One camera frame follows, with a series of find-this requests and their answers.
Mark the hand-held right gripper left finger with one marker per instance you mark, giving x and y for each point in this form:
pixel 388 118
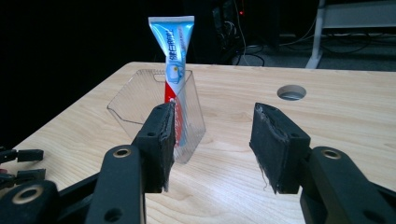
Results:
pixel 155 149

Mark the dark computer tower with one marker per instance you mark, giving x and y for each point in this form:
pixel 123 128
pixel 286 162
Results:
pixel 249 25

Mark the blue and white toothpaste tube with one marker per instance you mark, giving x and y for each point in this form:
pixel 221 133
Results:
pixel 174 56

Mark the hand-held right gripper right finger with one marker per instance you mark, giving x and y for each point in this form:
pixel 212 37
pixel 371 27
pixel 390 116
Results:
pixel 278 149

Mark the clear plastic holder box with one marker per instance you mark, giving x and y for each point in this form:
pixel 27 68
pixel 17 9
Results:
pixel 146 99

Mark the white metal desk frame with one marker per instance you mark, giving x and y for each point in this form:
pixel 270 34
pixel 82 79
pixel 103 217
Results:
pixel 342 15

